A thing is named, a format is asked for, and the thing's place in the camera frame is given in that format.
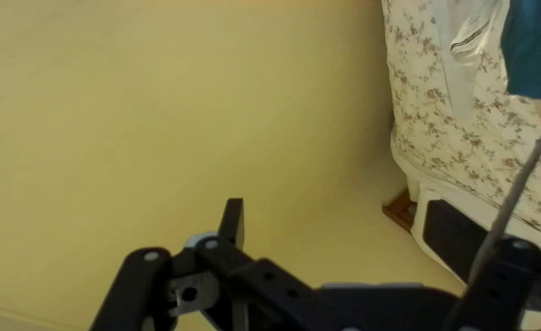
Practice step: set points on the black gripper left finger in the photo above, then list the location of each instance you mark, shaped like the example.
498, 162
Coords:
143, 287

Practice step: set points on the teal fabric bag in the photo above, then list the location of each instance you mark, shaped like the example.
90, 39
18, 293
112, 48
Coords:
539, 43

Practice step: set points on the floral bed sheet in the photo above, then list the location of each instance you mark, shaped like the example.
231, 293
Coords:
467, 148

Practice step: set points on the wooden bed frame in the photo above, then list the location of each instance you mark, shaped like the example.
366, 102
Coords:
401, 210

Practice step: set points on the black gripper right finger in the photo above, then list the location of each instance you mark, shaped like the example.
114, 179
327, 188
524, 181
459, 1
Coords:
517, 287

